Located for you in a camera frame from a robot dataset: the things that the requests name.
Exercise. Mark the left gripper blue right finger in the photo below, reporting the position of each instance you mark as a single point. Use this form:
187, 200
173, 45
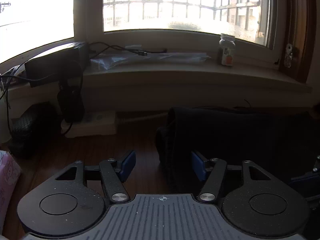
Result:
210, 172

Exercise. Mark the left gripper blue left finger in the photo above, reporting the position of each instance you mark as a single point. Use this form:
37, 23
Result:
114, 173

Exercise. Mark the black Nike sweatpants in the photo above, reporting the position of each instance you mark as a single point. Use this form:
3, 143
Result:
282, 140

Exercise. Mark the white power strip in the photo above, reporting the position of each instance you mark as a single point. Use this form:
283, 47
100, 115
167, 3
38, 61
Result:
95, 123

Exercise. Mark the black woven case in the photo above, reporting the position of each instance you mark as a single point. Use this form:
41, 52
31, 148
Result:
38, 129

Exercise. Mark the black power adapter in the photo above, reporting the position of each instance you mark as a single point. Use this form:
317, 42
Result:
70, 102

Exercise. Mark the pink tissue pack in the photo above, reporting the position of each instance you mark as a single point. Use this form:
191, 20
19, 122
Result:
9, 174

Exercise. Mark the clear plastic bag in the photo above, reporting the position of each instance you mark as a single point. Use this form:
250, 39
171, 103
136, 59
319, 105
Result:
107, 60

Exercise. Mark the black box device on sill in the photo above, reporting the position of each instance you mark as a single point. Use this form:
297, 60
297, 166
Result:
59, 63

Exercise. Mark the small orange picture carton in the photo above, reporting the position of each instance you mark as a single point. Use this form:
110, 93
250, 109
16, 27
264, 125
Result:
226, 50

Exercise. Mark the clear blind pull handle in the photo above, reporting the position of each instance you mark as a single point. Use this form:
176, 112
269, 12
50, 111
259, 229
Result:
288, 55

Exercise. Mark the brown wooden window frame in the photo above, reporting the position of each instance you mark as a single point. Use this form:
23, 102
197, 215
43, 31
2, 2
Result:
300, 31

